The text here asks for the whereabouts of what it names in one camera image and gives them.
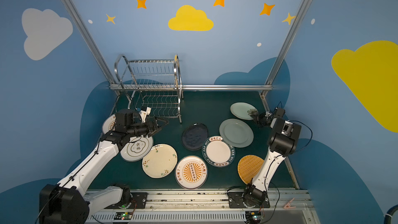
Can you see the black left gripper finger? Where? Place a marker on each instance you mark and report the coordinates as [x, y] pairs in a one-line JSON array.
[[161, 119], [156, 129]]

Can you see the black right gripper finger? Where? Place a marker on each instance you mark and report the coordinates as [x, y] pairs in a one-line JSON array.
[[252, 112], [255, 121]]

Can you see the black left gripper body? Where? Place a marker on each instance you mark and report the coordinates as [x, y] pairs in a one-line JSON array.
[[152, 126]]

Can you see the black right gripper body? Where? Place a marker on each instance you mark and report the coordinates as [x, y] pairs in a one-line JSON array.
[[261, 118]]

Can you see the small pale green plate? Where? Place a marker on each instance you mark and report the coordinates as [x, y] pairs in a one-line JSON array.
[[240, 109]]

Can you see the large pale green plate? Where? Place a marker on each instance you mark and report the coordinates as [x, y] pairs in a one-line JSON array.
[[236, 133]]

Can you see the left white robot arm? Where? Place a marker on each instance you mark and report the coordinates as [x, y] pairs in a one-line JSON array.
[[66, 202]]

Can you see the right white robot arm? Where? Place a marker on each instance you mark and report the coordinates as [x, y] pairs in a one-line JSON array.
[[282, 142]]

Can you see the steel two-tier dish rack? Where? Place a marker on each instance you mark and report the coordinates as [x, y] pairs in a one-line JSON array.
[[151, 83]]

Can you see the orange sunburst plate by rack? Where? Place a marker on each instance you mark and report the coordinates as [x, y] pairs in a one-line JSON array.
[[109, 124]]

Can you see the white plate with black motif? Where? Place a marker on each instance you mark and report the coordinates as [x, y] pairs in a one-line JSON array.
[[136, 148]]

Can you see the dark blue speckled plate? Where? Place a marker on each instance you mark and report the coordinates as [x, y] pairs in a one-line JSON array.
[[194, 136]]

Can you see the cream floral plate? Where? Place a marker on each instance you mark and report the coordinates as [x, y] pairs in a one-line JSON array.
[[160, 161]]

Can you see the yellow woven plate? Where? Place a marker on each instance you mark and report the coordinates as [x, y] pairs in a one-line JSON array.
[[248, 167]]

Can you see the green rim Hao Wei plate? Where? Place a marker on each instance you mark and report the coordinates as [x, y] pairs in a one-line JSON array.
[[217, 152]]

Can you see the orange sunburst plate front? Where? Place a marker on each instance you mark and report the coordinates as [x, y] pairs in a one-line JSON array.
[[191, 172]]

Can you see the pink clothes peg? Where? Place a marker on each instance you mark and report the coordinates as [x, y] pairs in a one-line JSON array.
[[288, 205]]

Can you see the left green circuit board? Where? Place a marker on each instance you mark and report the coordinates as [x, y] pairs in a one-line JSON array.
[[123, 216]]

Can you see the green circuit board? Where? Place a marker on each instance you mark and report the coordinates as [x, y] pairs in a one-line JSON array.
[[253, 217], [123, 216]]

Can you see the right green circuit board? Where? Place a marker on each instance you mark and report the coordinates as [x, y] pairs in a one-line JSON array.
[[253, 217]]

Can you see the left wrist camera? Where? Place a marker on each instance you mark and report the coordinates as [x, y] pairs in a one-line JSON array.
[[144, 112]]

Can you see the aluminium back frame rail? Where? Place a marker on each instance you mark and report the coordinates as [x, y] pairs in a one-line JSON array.
[[217, 87]]

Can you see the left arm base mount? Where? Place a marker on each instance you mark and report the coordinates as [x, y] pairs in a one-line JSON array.
[[138, 200]]

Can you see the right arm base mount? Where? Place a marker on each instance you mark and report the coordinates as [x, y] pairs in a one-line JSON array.
[[239, 199]]

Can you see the right aluminium upright post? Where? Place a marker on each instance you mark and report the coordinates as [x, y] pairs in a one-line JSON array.
[[294, 27]]

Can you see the aluminium upright post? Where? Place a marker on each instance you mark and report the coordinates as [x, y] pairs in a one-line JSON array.
[[294, 27], [80, 24]]

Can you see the left aluminium upright post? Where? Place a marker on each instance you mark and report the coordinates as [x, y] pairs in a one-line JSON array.
[[80, 24]]

